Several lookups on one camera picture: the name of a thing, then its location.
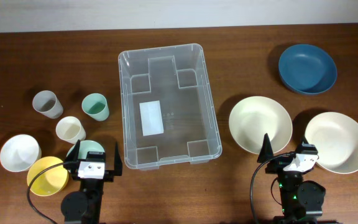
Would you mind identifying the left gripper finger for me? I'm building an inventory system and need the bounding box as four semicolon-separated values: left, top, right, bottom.
68;140;80;162
114;142;122;176

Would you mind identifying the beige bowl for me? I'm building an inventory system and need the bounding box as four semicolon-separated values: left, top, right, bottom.
229;96;293;154

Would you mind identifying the cream white bowl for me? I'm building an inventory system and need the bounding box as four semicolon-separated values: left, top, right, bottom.
304;112;358;174

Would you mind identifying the mint green cup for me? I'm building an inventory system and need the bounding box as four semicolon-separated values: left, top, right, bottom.
81;93;109;121

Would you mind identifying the dark blue bowl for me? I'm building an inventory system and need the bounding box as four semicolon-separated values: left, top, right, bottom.
278;44;337;95

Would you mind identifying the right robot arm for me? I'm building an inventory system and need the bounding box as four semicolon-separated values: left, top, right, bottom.
257;134;326;224

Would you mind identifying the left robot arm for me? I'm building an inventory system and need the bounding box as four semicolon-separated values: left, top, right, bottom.
61;140;122;223

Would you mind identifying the mint green small bowl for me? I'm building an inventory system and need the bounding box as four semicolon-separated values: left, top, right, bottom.
78;140;104;159

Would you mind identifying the cream plastic cup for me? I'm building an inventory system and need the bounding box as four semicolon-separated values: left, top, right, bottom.
55;116;86;144

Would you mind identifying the yellow small bowl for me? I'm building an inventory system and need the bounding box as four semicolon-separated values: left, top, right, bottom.
27;156;69;197

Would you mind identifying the white small bowl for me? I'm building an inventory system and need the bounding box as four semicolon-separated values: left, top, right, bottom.
0;134;42;172

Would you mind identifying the grey plastic cup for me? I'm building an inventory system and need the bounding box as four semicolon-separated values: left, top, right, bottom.
32;90;63;119

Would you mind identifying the clear plastic storage bin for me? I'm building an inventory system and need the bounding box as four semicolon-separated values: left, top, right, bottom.
118;44;223;170

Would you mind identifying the right black cable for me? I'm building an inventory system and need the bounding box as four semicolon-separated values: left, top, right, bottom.
249;152;296;224

